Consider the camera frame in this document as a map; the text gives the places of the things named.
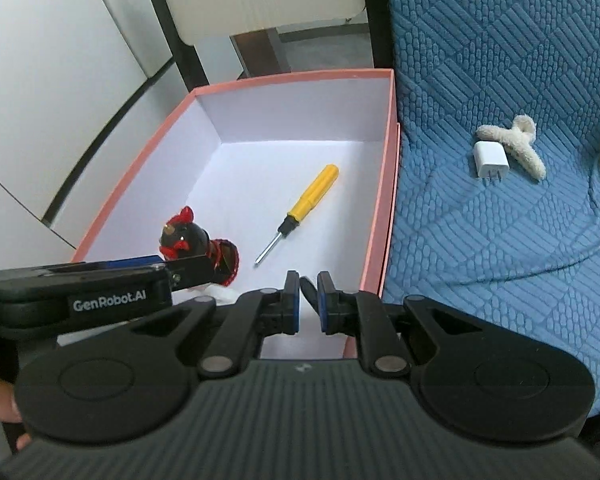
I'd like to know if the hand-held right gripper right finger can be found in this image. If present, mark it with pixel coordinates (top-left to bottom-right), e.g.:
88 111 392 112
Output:
317 270 485 377

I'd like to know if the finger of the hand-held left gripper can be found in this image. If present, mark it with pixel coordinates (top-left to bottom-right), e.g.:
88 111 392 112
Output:
166 254 216 292
42 255 166 277

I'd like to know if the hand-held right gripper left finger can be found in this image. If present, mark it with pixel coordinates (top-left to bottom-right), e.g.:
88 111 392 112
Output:
129 270 302 379

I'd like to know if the red black figurine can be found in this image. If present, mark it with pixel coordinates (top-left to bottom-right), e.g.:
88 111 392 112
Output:
158 205 242 306

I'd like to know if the yellow handle screwdriver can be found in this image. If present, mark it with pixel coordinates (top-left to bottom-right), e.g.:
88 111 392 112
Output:
254 163 341 266

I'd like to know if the pink cardboard box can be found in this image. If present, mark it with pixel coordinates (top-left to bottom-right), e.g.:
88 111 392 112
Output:
70 67 402 361

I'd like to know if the white wardrobe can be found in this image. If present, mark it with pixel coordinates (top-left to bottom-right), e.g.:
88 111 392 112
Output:
0 0 178 253

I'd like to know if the white charger plug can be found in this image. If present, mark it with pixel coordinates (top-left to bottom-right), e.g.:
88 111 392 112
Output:
472 141 511 185

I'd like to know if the blue quilted chair cover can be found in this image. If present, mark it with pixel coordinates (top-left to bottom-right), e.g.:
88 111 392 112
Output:
380 0 600 421

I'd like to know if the cream plush hair claw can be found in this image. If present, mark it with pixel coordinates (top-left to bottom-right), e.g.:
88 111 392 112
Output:
475 114 548 182

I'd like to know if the cream folding chair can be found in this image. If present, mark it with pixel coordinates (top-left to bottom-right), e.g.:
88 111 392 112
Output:
137 0 396 96

